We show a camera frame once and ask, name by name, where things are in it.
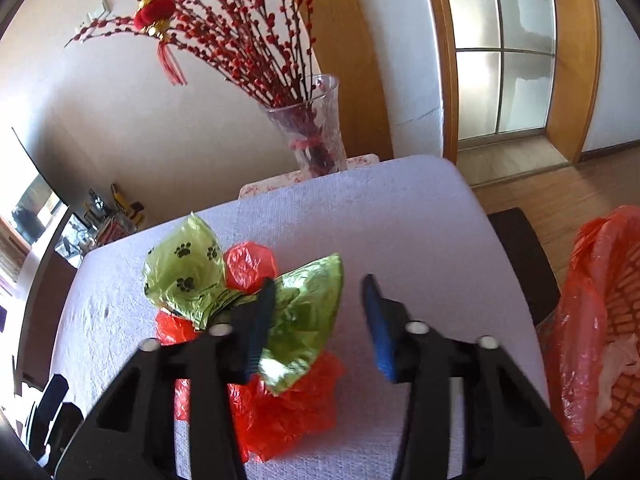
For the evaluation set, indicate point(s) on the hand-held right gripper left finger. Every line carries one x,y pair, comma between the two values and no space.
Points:
260,330

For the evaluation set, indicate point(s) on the large red-orange plastic bag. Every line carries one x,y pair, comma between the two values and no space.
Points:
290,410

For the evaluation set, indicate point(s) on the black object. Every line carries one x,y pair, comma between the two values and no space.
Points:
52,410

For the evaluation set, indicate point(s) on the white wall socket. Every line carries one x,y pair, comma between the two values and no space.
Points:
87,21

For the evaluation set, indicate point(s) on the wooden glass-pane door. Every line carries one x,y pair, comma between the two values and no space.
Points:
565,60

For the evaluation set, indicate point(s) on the clear glass vase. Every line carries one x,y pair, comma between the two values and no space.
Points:
320,125

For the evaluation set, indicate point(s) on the cabinet clutter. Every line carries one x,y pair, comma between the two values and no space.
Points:
105,225

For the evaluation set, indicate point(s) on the red lined wastebasket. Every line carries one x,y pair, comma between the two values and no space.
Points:
575,335

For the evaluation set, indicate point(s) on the light green paw-print bag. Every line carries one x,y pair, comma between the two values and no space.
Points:
300,310

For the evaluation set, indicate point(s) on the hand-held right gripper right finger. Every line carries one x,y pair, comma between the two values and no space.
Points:
381,335

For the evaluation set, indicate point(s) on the clear white plastic bag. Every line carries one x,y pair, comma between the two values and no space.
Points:
620,375

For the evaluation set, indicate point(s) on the flat screen television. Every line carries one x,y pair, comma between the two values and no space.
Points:
30,200

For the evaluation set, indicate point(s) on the dark chair seat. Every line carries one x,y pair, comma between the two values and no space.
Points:
525,260

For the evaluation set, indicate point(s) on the red berry branches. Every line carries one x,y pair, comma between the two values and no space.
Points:
240,50

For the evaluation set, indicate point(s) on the white wall switch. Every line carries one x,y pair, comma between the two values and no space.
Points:
105,4

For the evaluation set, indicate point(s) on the red lantern ornament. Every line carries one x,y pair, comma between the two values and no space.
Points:
155,10

